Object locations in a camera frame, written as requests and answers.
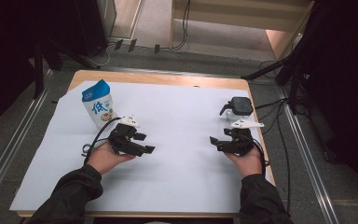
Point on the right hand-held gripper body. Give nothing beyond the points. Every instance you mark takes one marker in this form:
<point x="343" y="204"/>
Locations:
<point x="242" y="143"/>

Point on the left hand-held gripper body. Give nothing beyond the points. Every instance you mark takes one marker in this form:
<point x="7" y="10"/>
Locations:
<point x="122" y="138"/>

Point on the clear container with black lid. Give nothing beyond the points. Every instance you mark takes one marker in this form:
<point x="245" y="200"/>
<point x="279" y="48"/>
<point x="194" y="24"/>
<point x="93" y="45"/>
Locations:
<point x="240" y="105"/>

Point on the blue white milk carton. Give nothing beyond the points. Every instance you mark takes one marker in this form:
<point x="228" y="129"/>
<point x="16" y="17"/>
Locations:
<point x="99" y="105"/>

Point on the person's right hand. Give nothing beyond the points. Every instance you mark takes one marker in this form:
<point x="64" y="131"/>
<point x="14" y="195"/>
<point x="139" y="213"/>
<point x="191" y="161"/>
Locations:
<point x="250" y="165"/>

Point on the person's left hand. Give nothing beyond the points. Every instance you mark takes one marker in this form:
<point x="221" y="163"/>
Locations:
<point x="105" y="158"/>

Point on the white paper sheet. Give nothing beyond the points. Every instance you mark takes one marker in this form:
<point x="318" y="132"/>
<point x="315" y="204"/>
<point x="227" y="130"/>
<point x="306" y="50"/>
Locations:
<point x="174" y="124"/>

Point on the wooden table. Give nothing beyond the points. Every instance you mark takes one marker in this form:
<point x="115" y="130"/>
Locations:
<point x="167" y="77"/>

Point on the black metal stand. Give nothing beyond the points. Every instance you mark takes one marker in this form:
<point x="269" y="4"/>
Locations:
<point x="38" y="68"/>
<point x="293" y="81"/>

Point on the small black block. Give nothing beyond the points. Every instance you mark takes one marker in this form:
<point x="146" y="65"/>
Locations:
<point x="118" y="44"/>
<point x="132" y="45"/>

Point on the light wooden shelf unit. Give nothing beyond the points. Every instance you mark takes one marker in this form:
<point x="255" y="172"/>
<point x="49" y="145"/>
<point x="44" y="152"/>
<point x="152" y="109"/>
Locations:
<point x="230" y="21"/>

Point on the metal floor rail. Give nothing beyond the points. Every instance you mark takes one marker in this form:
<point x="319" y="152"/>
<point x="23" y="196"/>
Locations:
<point x="9" y="152"/>
<point x="307" y="161"/>

